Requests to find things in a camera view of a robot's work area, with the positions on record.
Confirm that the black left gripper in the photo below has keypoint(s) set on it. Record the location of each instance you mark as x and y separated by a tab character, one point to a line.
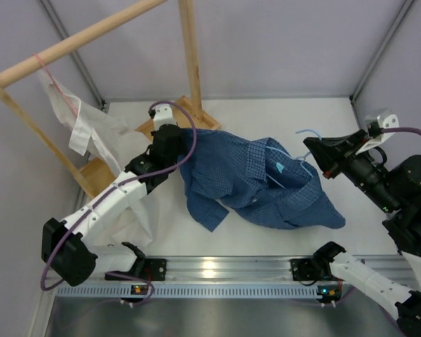
180	145

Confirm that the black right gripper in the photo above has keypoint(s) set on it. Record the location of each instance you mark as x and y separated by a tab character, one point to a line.
328	153

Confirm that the light blue wire hanger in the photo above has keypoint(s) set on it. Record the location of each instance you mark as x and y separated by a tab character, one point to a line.
301	160

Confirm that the blue plaid shirt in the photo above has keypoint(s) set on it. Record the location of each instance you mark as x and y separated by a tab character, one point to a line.
226	172

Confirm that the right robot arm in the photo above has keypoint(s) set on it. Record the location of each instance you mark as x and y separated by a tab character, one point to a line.
396	192

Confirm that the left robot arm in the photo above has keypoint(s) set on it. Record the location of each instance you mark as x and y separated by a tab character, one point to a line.
68	245

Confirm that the white cloth garment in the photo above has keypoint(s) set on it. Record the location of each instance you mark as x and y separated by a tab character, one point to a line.
111	140

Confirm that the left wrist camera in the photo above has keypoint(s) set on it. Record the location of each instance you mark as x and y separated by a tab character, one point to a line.
162	114

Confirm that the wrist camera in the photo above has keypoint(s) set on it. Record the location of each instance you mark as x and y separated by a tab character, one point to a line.
376	123
162	114

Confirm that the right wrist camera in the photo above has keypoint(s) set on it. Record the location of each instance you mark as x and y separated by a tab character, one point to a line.
376	123

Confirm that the pink wire hanger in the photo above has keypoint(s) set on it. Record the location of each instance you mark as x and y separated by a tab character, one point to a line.
54	82

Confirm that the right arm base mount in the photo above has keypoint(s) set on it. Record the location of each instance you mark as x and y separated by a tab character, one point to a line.
310	270

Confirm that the aluminium mounting rail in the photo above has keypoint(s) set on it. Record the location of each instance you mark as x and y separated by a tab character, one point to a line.
269	268

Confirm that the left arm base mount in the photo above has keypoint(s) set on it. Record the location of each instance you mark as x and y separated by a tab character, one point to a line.
148	269

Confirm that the slotted white cable duct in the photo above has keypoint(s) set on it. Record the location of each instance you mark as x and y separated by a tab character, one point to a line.
198	291

